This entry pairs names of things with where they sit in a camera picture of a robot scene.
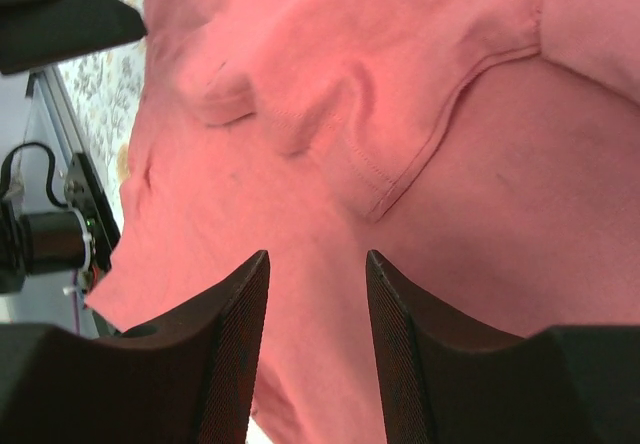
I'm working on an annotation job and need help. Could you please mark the red t shirt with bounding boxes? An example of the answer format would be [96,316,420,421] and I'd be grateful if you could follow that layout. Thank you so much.
[87,0,639,443]

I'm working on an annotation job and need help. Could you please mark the aluminium frame rail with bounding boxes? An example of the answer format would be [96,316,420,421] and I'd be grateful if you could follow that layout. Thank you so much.
[28,66,98,175]

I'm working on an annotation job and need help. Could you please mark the floral patterned table mat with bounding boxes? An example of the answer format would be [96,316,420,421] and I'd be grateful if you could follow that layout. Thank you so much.
[59,0,146,219]

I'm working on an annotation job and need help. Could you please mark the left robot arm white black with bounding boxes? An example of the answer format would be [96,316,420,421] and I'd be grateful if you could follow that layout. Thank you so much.
[1,0,146,294]

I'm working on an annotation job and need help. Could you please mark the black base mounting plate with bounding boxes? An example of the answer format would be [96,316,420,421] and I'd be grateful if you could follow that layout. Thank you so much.
[64,152,120,287]

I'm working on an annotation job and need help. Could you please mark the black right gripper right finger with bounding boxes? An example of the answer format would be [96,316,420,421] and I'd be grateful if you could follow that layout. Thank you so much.
[366,251,639,444]

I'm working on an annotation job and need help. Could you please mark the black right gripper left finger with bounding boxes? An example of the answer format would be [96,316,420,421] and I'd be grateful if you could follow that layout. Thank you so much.
[1,251,270,443]

